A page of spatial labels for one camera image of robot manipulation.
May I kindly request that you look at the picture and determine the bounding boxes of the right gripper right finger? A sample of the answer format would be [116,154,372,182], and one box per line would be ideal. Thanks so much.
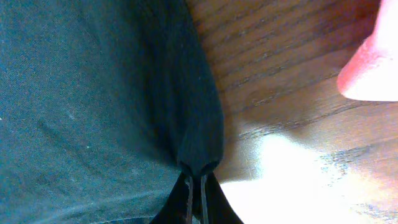
[200,173,243,224]

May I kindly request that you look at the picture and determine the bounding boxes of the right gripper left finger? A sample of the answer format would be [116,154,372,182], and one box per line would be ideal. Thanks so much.
[150,172,193,224]

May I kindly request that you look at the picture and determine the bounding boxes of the black t-shirt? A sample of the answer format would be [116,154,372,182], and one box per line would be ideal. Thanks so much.
[1,0,224,223]

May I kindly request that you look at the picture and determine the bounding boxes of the pink t-shirt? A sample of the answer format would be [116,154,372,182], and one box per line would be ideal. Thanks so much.
[336,0,397,101]

